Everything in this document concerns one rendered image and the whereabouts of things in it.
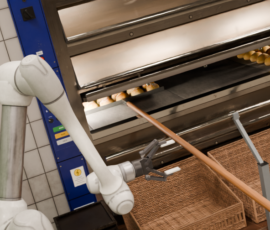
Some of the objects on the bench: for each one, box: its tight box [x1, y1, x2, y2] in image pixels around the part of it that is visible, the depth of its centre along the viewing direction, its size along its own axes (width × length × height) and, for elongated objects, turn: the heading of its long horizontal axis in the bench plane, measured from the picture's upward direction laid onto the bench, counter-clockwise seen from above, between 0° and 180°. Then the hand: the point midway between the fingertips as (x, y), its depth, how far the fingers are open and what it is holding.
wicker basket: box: [122, 156, 247, 230], centre depth 285 cm, size 49×56×28 cm
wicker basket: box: [207, 124, 270, 224], centre depth 300 cm, size 49×56×28 cm
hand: (174, 155), depth 233 cm, fingers open, 13 cm apart
